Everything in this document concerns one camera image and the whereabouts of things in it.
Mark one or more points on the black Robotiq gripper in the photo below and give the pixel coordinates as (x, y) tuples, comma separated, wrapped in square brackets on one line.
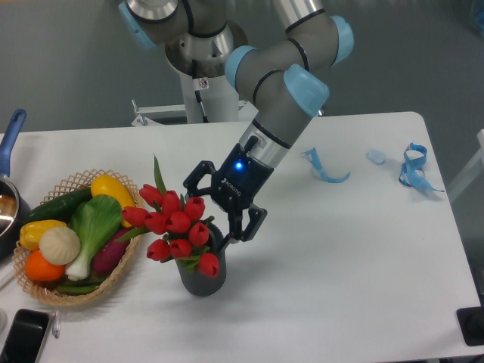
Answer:
[(233, 188)]

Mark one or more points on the red tulip bouquet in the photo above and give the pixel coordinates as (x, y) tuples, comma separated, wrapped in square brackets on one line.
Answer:
[(180, 223)]

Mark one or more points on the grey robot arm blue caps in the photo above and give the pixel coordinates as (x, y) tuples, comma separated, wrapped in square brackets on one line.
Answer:
[(217, 69)]

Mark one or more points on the dark grey ribbed vase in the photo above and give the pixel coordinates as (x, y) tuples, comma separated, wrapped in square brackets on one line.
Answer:
[(205, 279)]

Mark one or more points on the blue curved tape strip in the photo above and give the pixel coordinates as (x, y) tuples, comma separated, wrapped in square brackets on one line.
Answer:
[(313, 157)]

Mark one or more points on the yellow toy squash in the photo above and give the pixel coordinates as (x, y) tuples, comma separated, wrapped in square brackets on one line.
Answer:
[(112, 187)]

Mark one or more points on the green toy bok choy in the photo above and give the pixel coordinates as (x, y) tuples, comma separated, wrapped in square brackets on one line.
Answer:
[(94, 222)]

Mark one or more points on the purple toy sweet potato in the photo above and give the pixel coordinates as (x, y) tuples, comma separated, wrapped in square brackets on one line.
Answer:
[(107, 259)]

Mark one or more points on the pale blue bottle cap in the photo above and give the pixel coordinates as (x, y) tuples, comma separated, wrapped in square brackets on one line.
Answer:
[(377, 157)]

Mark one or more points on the woven wicker basket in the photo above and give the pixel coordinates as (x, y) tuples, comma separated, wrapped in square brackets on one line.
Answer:
[(77, 181)]

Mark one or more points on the green toy cucumber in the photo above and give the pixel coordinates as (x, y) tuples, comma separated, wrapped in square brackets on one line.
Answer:
[(60, 208)]

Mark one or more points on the cream toy steamed bun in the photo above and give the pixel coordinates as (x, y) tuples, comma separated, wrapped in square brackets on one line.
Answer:
[(59, 245)]

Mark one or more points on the tangled blue ribbon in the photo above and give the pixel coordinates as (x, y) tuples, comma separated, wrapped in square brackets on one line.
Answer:
[(412, 174)]

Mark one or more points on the green toy pea pods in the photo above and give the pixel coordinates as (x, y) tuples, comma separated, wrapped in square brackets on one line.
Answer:
[(78, 288)]

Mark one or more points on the yellow toy bell pepper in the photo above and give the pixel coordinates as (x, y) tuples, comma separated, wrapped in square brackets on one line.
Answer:
[(32, 232)]

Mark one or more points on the orange toy fruit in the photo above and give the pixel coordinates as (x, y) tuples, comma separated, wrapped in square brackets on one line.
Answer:
[(38, 269)]

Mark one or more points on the small clear clip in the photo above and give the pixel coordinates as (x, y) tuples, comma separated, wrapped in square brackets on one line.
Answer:
[(56, 324)]

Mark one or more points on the black smartphone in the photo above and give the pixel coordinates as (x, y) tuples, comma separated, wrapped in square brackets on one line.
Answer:
[(26, 337)]

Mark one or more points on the black device at table edge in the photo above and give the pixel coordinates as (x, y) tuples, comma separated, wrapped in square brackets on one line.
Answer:
[(471, 324)]

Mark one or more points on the white metal mounting frame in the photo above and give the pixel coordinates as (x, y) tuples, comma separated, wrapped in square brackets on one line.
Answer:
[(176, 114)]

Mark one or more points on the dark saucepan blue handle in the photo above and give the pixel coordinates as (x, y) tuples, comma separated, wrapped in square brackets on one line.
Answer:
[(14, 208)]

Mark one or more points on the white frame at right edge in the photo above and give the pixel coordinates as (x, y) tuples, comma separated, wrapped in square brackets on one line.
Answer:
[(471, 170)]

